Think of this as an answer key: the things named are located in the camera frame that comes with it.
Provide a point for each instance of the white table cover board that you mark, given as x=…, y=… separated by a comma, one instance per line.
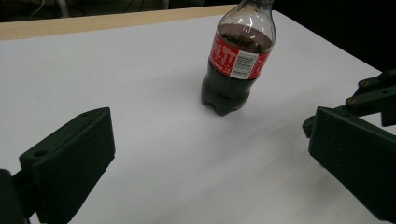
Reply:
x=155, y=93

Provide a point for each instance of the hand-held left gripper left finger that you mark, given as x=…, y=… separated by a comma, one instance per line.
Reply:
x=71, y=161

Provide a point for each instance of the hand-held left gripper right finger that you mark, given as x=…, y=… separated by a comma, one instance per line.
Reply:
x=358, y=161

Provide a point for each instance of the cola bottle with red cap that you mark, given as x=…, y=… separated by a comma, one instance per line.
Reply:
x=227, y=87

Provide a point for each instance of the wooden table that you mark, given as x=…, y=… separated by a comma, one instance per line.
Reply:
x=93, y=21

